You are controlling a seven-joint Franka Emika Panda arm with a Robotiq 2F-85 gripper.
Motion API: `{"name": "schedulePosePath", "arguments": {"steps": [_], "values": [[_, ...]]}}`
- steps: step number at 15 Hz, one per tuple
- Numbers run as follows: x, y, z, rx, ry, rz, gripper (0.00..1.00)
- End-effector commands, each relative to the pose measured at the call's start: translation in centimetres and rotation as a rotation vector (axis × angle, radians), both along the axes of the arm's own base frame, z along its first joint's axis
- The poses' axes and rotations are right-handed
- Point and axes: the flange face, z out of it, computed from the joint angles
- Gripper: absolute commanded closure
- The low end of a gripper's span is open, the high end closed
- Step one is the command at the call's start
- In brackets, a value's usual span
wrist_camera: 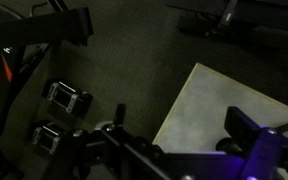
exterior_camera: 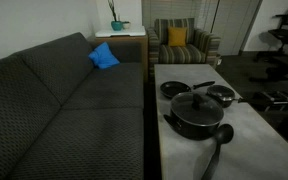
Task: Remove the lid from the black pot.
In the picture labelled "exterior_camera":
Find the large glass pot lid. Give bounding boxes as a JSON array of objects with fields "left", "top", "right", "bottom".
[{"left": 170, "top": 91, "right": 225, "bottom": 127}]

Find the large black pot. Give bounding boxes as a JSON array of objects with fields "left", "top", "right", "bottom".
[{"left": 163, "top": 99, "right": 225, "bottom": 141}]

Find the teal pot with plant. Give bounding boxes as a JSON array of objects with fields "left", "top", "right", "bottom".
[{"left": 107, "top": 0, "right": 124, "bottom": 32}]

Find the small glass saucepan lid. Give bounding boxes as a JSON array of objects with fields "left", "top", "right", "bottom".
[{"left": 206, "top": 84, "right": 236, "bottom": 100}]

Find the black frying pan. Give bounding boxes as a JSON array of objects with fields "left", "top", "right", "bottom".
[{"left": 159, "top": 80, "right": 216, "bottom": 99}]

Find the striped armchair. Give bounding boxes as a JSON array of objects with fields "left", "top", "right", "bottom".
[{"left": 146, "top": 17, "right": 222, "bottom": 73}]

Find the blue throw pillow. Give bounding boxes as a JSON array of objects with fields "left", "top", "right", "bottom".
[{"left": 88, "top": 41, "right": 121, "bottom": 70}]

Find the yellow cushion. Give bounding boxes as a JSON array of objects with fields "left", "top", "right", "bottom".
[{"left": 167, "top": 26, "right": 188, "bottom": 48}]

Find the small black saucepan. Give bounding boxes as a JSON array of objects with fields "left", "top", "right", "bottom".
[{"left": 206, "top": 84, "right": 252, "bottom": 109}]

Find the black ladle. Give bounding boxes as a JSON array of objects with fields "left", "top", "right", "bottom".
[{"left": 200, "top": 123, "right": 235, "bottom": 180}]

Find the dark grey fabric sofa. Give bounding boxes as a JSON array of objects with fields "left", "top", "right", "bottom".
[{"left": 0, "top": 31, "right": 145, "bottom": 180}]

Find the black box with silver trim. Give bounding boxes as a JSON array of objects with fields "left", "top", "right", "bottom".
[{"left": 250, "top": 90, "right": 288, "bottom": 113}]

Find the black office chair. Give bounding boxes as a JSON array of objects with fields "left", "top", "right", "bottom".
[{"left": 253, "top": 2, "right": 288, "bottom": 63}]

